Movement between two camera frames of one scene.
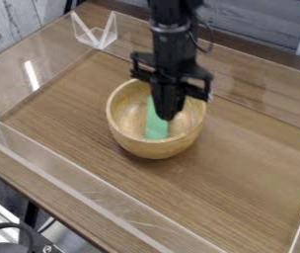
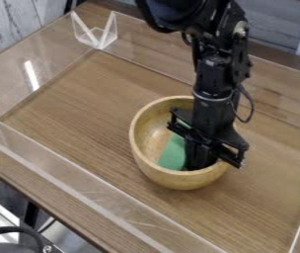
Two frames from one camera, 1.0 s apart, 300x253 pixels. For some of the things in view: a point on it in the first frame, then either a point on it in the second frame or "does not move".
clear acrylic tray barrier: x=224 y=176 does not move
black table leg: x=30 y=214 does not move
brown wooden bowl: x=125 y=112 -> x=149 y=138
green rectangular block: x=155 y=126 -> x=172 y=155
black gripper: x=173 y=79 -> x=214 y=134
